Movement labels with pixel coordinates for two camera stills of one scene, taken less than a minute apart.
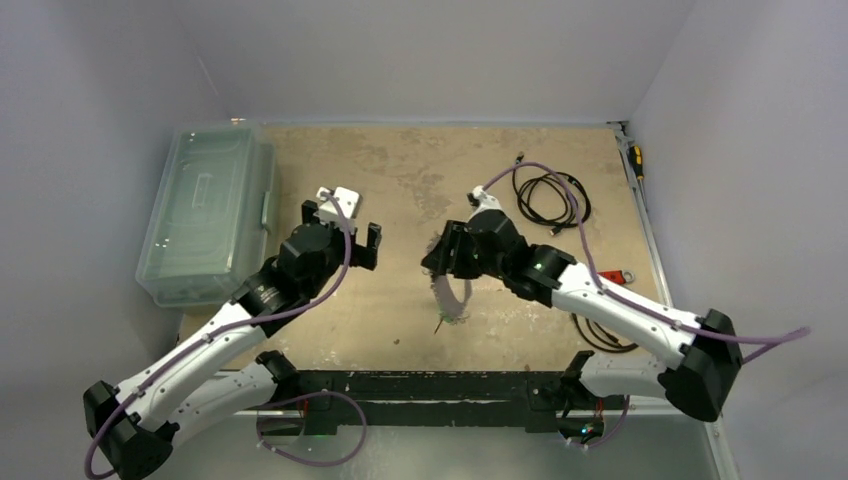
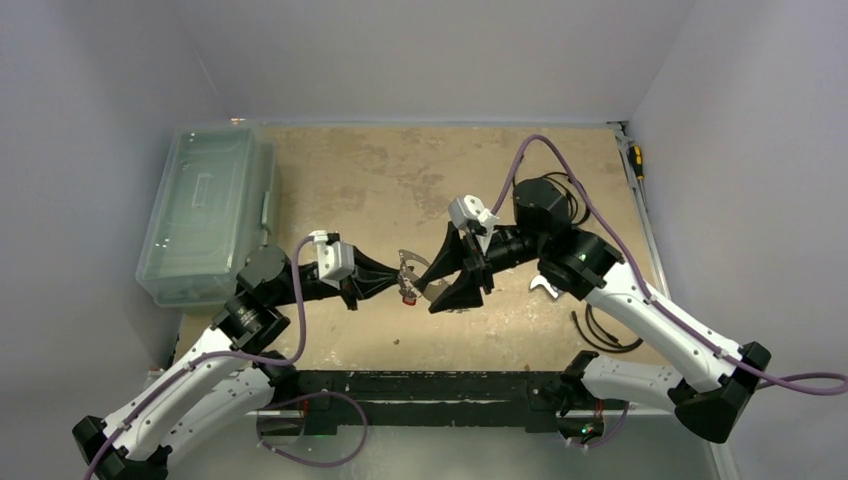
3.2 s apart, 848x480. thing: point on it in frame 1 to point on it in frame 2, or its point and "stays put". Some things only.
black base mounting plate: x=430 y=398 stays put
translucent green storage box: x=214 y=218 stays put
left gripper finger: x=374 y=236 to x=354 y=290
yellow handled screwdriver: x=637 y=160 stays put
